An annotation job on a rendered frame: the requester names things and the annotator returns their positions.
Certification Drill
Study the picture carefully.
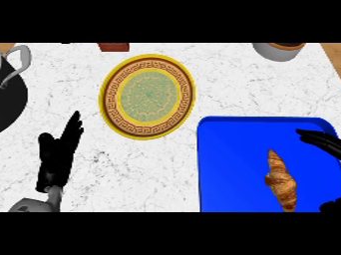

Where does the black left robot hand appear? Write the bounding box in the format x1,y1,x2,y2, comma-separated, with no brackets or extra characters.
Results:
36,111,86,194

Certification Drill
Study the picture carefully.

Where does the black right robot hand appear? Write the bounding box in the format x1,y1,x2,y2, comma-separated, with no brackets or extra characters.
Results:
294,128,341,213

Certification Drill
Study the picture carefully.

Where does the brown croissant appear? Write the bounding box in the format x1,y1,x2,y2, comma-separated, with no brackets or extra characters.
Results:
263,148,299,213

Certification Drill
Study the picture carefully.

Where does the blue plastic tray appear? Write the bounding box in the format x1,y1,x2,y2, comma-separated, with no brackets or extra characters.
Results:
195,116,341,213

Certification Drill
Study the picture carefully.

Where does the yellow patterned plate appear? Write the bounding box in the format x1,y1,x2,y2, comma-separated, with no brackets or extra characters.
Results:
98,54,197,141

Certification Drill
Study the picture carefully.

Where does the grey cup with brown rim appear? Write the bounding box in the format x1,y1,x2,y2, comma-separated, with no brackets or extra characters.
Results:
252,42,308,63

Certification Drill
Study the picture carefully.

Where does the reddish brown block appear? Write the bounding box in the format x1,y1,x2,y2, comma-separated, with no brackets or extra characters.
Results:
98,42,132,53

